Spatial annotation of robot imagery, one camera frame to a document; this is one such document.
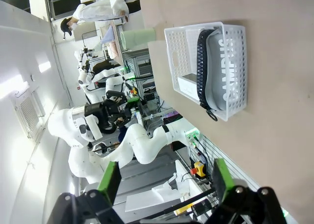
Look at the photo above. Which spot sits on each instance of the person in light blue sweater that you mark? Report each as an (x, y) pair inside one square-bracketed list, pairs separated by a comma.
[(98, 11)]

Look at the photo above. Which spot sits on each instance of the grey metal equipment rack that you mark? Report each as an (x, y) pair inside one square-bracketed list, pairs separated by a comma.
[(139, 71)]

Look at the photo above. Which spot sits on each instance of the light green plastic cup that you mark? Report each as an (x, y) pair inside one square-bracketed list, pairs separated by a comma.
[(139, 38)]

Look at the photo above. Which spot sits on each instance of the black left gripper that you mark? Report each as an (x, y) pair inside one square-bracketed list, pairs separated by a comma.
[(100, 111)]

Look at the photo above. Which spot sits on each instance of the white perforated plastic basket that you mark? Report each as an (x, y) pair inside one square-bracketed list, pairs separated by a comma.
[(181, 62)]

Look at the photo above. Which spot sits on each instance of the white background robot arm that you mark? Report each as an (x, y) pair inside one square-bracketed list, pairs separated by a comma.
[(86, 76)]

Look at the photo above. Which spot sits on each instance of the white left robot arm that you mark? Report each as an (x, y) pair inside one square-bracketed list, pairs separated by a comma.
[(144, 145)]

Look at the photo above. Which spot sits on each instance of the grey pencil case black zipper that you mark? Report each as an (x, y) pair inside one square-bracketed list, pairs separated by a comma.
[(218, 81)]

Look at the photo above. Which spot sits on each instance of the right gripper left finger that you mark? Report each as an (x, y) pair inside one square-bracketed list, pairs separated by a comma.
[(109, 182)]

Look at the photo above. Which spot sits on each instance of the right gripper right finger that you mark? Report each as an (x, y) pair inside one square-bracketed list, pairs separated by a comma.
[(222, 179)]

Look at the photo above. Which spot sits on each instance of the yellow emergency stop button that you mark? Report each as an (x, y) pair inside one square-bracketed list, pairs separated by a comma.
[(199, 169)]

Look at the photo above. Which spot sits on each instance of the white ceiling air conditioner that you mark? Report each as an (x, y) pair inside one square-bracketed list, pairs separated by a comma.
[(29, 113)]

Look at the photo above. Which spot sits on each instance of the white power strip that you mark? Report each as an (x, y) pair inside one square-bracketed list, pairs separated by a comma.
[(186, 86)]

